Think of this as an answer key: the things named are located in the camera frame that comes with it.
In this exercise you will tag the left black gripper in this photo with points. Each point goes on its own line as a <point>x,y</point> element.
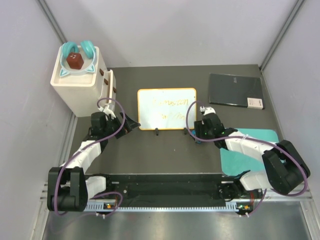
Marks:
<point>129,125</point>

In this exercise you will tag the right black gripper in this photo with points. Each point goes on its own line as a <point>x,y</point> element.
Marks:
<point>199,126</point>

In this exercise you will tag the blue bone-shaped eraser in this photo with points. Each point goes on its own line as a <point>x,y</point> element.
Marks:
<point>193,134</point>

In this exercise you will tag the yellow-framed whiteboard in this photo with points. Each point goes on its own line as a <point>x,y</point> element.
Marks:
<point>166,108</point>

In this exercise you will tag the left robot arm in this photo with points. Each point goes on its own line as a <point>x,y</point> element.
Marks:
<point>68,189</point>

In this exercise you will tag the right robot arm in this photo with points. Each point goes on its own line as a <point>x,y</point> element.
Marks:
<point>284,168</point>

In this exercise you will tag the black notebook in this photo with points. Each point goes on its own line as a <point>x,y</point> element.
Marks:
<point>233,90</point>

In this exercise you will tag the teal cutting mat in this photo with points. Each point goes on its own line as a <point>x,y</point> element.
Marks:
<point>234,163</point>

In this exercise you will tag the small white card box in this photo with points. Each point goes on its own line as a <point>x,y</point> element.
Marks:
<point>255,103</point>

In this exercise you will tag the cream drawer cabinet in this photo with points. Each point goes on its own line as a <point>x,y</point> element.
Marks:
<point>81,92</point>

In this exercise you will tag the teal cat-ear headphones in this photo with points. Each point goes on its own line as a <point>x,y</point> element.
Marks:
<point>88,53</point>

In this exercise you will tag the brown cube toy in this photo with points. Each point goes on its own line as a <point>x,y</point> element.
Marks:
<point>75,60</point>

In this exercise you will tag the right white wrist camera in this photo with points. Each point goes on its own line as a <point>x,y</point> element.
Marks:
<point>205,110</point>

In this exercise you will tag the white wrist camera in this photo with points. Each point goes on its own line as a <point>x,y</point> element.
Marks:
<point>108,110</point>
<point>205,110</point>

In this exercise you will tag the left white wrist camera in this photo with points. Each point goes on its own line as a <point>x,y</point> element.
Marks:
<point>108,110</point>

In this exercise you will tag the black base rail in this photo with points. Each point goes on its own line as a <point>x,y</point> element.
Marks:
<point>173,189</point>

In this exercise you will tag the grey cable duct strip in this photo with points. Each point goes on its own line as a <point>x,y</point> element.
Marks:
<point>106,207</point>

